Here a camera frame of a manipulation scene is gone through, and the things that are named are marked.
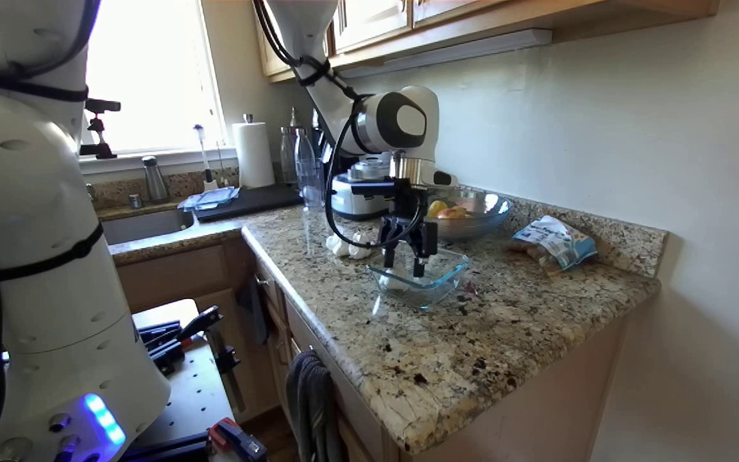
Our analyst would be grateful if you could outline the white paper towel roll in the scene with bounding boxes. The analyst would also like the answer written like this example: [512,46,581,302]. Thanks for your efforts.
[231,114,281,194]

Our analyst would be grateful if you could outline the black ribbed drying mat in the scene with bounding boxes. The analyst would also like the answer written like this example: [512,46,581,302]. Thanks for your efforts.
[182,181,302,227]

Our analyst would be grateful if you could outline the gray hanging towel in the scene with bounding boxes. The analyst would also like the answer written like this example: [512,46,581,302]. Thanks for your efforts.
[284,346,350,462]

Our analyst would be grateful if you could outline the wrist mounted stereo camera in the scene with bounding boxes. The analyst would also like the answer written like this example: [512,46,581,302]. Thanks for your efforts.
[392,158,456,190]

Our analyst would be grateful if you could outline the silver food chopper appliance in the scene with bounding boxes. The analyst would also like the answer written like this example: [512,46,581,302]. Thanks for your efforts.
[327,151,395,222]

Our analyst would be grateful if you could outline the square clear glass bowl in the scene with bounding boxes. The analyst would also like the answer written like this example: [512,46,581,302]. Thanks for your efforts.
[370,248,473,309]

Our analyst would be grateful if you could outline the orange-red round fruit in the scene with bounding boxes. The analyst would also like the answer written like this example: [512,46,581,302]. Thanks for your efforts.
[445,208,477,232]

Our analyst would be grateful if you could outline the wooden cabinet door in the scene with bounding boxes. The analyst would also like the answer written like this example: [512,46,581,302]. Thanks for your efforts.
[332,0,417,56]
[410,0,514,28]

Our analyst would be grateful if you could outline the black perforated robot table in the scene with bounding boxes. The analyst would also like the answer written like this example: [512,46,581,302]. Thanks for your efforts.
[120,295,248,462]

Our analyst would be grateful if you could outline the wooden base cabinets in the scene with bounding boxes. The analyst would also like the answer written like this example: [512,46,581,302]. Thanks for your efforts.
[110,235,633,462]

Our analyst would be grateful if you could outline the black bar clamp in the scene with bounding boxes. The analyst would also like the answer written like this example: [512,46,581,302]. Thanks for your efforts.
[136,303,224,377]

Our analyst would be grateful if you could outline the under-cabinet light bar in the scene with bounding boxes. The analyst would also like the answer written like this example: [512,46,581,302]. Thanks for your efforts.
[386,28,556,73]

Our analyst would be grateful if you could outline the wooden upper cabinets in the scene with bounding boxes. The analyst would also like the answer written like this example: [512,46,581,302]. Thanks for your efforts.
[263,0,724,87]

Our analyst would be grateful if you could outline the pale blue folded cloth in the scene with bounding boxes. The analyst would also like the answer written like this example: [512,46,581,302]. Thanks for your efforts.
[178,185,247,218]

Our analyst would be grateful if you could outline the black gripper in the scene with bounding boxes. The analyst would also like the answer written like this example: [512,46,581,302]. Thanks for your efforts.
[379,182,441,280]

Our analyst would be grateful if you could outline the red and blue clamp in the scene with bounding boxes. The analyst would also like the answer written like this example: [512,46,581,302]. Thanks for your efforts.
[204,416,273,462]

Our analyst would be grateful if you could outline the silver sink faucet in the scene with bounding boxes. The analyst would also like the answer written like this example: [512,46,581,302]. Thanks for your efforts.
[139,151,173,207]

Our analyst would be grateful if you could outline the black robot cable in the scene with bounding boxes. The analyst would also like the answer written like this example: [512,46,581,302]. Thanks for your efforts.
[0,0,391,462]

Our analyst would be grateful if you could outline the kitchen sink basin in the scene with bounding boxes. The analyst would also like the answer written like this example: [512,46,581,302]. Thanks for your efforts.
[98,204,195,250]

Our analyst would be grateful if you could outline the round glass fruit bowl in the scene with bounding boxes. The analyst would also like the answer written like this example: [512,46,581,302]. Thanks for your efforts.
[424,187,519,248]

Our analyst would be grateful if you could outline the thin upright dish brush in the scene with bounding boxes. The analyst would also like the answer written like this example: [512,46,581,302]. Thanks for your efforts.
[193,122,222,195]

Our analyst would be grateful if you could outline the clear bottle with silver cap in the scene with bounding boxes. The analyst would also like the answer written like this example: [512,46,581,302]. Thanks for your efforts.
[292,127,332,208]

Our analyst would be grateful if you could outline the black camera on stand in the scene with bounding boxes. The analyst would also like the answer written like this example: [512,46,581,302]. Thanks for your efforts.
[78,95,125,162]

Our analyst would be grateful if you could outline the blue white snack bag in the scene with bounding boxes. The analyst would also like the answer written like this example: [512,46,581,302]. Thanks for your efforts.
[512,213,604,275]

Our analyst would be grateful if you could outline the dark hanging cloth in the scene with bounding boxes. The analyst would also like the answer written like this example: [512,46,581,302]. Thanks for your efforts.
[237,280,277,346]

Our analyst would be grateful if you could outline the bright kitchen window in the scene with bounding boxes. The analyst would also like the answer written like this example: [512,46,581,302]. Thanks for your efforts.
[84,0,237,160]

